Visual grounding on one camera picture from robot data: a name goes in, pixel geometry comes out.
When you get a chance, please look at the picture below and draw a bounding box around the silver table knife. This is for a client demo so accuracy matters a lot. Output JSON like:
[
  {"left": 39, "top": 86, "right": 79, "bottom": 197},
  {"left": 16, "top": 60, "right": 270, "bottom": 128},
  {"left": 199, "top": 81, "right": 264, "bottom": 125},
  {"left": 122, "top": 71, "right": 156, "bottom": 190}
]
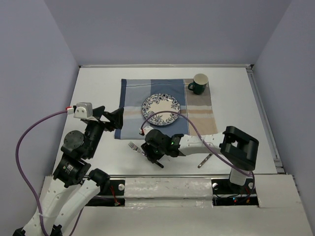
[{"left": 197, "top": 153, "right": 212, "bottom": 168}]

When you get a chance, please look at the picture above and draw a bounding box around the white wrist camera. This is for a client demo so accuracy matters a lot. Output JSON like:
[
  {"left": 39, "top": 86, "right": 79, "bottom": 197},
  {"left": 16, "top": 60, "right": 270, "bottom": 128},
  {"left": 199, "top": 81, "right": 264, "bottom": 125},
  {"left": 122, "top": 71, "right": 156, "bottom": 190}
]
[
  {"left": 139, "top": 126, "right": 154, "bottom": 136},
  {"left": 66, "top": 102, "right": 97, "bottom": 121}
]

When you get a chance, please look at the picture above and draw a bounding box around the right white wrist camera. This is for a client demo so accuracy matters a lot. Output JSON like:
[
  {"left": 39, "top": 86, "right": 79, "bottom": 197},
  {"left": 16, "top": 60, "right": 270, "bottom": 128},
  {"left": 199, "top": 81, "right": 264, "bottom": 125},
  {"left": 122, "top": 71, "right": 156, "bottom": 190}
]
[{"left": 139, "top": 126, "right": 154, "bottom": 136}]

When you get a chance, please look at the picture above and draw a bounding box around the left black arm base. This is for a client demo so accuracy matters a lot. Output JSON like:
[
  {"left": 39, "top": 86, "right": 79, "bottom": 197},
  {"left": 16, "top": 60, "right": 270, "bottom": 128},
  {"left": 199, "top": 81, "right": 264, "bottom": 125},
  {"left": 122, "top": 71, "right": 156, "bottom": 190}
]
[{"left": 89, "top": 178, "right": 125, "bottom": 207}]

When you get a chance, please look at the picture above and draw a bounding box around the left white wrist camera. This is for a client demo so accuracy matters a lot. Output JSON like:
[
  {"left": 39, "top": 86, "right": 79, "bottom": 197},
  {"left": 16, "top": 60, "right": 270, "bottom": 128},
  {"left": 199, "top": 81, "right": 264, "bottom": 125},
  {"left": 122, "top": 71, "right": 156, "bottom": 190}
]
[{"left": 66, "top": 102, "right": 97, "bottom": 121}]

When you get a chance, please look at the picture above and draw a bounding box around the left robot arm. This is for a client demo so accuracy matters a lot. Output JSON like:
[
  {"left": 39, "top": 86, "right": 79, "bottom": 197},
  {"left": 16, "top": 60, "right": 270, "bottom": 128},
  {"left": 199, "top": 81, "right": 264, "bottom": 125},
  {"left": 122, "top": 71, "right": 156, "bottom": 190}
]
[{"left": 13, "top": 102, "right": 124, "bottom": 236}]

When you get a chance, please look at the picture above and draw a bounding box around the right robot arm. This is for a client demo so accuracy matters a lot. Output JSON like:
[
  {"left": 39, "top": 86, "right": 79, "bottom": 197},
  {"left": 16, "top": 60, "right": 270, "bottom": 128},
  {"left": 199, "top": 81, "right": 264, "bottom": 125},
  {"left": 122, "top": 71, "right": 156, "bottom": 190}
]
[{"left": 141, "top": 126, "right": 259, "bottom": 193}]

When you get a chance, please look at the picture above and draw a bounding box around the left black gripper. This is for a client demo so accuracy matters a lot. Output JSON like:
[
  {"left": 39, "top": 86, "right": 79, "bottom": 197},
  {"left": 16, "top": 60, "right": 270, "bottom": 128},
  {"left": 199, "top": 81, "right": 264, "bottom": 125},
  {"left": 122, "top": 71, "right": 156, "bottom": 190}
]
[{"left": 85, "top": 105, "right": 125, "bottom": 157}]

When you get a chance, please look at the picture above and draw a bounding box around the blue floral ceramic plate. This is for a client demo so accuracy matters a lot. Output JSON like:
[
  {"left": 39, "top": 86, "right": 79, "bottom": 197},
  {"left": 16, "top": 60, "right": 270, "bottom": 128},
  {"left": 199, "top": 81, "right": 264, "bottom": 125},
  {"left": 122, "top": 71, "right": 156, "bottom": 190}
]
[{"left": 141, "top": 93, "right": 181, "bottom": 126}]

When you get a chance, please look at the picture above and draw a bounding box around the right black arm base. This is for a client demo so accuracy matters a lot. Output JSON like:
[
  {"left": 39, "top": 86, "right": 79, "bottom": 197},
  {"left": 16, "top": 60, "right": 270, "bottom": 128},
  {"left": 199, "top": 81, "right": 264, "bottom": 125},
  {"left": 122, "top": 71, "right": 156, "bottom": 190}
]
[{"left": 212, "top": 178, "right": 258, "bottom": 207}]

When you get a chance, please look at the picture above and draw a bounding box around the blue beige plaid cloth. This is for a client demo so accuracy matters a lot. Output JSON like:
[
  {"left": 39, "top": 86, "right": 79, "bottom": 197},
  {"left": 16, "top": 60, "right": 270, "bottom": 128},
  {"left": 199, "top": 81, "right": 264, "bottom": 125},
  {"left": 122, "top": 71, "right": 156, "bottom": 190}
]
[{"left": 115, "top": 79, "right": 218, "bottom": 140}]

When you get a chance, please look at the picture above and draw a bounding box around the silver fork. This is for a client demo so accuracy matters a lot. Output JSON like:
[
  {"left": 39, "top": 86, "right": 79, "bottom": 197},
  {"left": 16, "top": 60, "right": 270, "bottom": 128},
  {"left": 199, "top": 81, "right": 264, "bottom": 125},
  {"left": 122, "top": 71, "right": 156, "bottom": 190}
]
[{"left": 127, "top": 141, "right": 165, "bottom": 169}]

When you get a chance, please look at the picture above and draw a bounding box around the dark teal cup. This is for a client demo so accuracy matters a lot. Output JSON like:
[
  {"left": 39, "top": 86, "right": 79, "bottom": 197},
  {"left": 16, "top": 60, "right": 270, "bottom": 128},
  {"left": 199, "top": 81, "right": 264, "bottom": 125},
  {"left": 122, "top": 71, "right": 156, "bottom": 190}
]
[{"left": 188, "top": 74, "right": 209, "bottom": 95}]

